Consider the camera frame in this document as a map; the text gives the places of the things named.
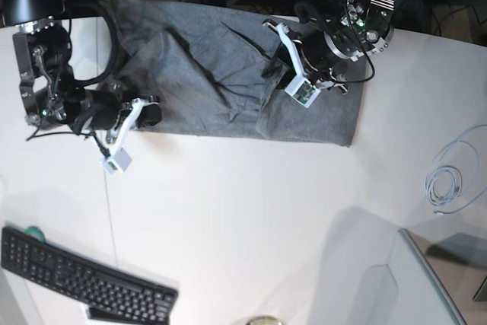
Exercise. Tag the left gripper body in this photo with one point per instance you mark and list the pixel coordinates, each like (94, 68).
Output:
(323, 62)

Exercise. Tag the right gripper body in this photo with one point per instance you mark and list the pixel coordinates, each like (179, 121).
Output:
(99, 110)

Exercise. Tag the grey t-shirt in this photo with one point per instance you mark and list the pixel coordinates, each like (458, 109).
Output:
(205, 64)

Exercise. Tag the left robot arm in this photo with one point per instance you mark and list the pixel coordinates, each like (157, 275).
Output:
(344, 31)

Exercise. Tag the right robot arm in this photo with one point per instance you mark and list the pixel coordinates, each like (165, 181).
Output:
(51, 94)

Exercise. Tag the green tape roll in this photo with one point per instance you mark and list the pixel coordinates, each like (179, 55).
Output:
(36, 233)

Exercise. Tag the black keyboard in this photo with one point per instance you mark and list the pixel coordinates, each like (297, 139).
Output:
(125, 297)

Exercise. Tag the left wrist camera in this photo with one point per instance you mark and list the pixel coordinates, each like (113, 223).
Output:
(301, 90)

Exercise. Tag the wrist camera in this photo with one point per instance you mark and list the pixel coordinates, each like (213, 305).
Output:
(118, 162)
(301, 90)

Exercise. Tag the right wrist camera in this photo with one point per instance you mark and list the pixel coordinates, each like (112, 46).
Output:
(118, 162)

